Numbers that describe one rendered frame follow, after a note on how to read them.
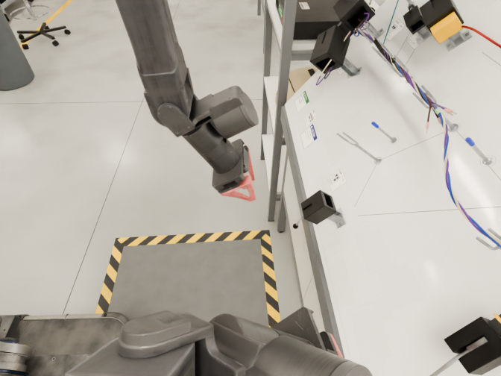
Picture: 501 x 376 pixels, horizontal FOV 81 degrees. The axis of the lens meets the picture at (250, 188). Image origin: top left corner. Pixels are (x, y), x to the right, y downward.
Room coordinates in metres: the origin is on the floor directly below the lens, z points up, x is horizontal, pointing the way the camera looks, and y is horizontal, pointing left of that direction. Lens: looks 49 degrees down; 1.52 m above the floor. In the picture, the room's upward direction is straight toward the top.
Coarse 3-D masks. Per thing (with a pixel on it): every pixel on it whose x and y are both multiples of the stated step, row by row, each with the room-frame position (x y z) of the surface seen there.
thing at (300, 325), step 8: (296, 312) 0.10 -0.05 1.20; (304, 312) 0.10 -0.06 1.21; (312, 312) 0.10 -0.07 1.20; (288, 320) 0.10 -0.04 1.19; (296, 320) 0.09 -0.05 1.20; (304, 320) 0.09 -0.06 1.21; (312, 320) 0.09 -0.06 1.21; (272, 328) 0.07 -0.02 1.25; (280, 328) 0.09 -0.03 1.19; (288, 328) 0.09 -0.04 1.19; (296, 328) 0.09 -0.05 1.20; (304, 328) 0.08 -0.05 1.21; (312, 328) 0.08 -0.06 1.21; (296, 336) 0.07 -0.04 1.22; (304, 336) 0.08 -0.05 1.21; (312, 336) 0.08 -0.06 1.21; (320, 336) 0.08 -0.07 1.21; (312, 344) 0.07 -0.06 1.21; (320, 344) 0.07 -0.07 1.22
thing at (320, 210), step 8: (320, 192) 0.42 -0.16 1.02; (312, 200) 0.41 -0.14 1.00; (320, 200) 0.40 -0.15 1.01; (328, 200) 0.42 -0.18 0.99; (304, 208) 0.41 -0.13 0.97; (312, 208) 0.39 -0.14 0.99; (320, 208) 0.38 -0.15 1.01; (328, 208) 0.38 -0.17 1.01; (304, 216) 0.38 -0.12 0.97; (312, 216) 0.38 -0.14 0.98; (320, 216) 0.38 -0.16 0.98; (328, 216) 0.38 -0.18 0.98; (336, 216) 0.40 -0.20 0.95; (296, 224) 0.40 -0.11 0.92; (336, 224) 0.39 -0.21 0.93; (344, 224) 0.39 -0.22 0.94
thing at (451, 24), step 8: (448, 16) 0.61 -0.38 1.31; (456, 16) 0.59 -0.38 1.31; (440, 24) 0.61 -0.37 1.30; (448, 24) 0.59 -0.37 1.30; (456, 24) 0.59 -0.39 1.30; (432, 32) 0.60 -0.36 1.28; (440, 32) 0.60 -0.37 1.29; (448, 32) 0.59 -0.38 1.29; (456, 32) 0.59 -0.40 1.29; (440, 40) 0.60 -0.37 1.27
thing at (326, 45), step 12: (324, 36) 0.84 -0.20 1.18; (336, 36) 0.81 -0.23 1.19; (324, 48) 0.79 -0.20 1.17; (336, 48) 0.79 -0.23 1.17; (312, 60) 0.79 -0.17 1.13; (324, 60) 0.82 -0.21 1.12; (336, 60) 0.76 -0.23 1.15; (348, 60) 0.82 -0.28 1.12; (324, 72) 0.80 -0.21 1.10; (348, 72) 0.82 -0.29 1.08
